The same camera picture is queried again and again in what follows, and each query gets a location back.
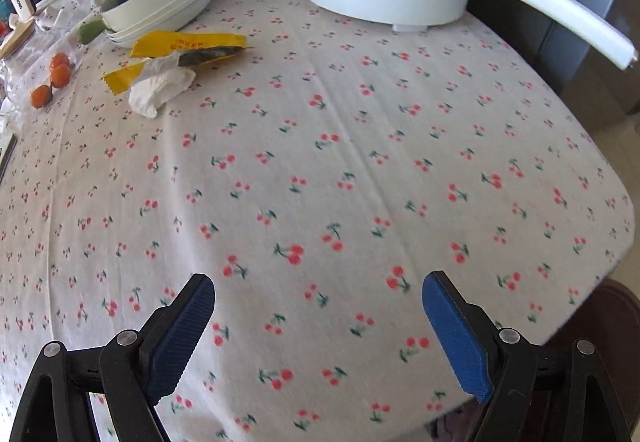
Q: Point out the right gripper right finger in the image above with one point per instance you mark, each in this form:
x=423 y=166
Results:
x=526 y=392

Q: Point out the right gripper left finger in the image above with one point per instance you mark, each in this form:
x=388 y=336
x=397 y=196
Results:
x=133 y=371

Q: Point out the white tissue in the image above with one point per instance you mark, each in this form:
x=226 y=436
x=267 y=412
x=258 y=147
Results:
x=146 y=97

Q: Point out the yellow snack wrapper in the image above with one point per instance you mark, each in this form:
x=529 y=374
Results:
x=161 y=51

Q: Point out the dark brown trash bin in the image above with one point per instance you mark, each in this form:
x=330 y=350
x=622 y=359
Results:
x=609 y=319

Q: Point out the cherry print tablecloth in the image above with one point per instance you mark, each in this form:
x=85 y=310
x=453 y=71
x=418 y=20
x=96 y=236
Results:
x=316 y=179

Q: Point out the orange tangerine left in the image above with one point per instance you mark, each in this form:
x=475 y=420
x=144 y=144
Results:
x=41 y=96

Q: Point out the orange tangerine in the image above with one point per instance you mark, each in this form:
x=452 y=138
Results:
x=41 y=96
x=60 y=76
x=59 y=59

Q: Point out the orange tangerine middle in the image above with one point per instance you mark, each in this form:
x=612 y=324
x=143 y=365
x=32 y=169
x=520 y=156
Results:
x=60 y=76

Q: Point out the orange tangerine top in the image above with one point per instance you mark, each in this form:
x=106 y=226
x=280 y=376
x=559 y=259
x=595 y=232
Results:
x=59 y=59

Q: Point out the glass jar wooden lid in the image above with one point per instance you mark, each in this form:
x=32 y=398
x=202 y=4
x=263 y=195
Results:
x=25 y=65

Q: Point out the green vegetable piece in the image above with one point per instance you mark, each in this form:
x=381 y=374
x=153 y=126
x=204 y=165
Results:
x=90 y=30

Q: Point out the white stacked plates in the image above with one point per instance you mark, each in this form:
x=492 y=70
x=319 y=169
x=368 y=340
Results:
x=172 y=17

